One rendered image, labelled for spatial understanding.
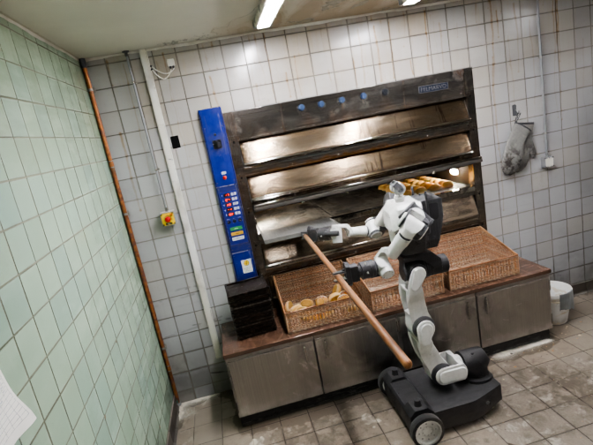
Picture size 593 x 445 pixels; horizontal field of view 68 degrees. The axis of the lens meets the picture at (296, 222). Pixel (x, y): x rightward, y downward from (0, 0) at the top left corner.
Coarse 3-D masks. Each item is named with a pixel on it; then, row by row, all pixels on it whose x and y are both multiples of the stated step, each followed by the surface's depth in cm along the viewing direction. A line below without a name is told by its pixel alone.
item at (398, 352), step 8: (312, 248) 269; (320, 256) 249; (328, 264) 233; (344, 280) 209; (344, 288) 200; (352, 296) 189; (360, 304) 180; (368, 312) 172; (368, 320) 168; (376, 320) 164; (376, 328) 160; (384, 328) 157; (384, 336) 152; (392, 344) 146; (400, 352) 141; (400, 360) 138; (408, 360) 136; (408, 368) 136
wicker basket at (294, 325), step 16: (288, 272) 340; (304, 272) 341; (320, 272) 343; (288, 288) 339; (304, 288) 341; (320, 288) 342; (352, 288) 323; (336, 304) 301; (352, 304) 303; (288, 320) 298; (320, 320) 302; (336, 320) 304
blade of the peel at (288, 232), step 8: (296, 224) 343; (304, 224) 338; (312, 224) 333; (320, 224) 329; (328, 224) 325; (264, 232) 337; (272, 232) 333; (280, 232) 328; (288, 232) 324; (296, 232) 319; (264, 240) 309; (272, 240) 306; (280, 240) 307
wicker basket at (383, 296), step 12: (372, 252) 349; (396, 264) 352; (396, 276) 351; (432, 276) 312; (360, 288) 326; (372, 288) 346; (384, 288) 306; (396, 288) 338; (432, 288) 326; (372, 300) 324; (384, 300) 321; (396, 300) 309
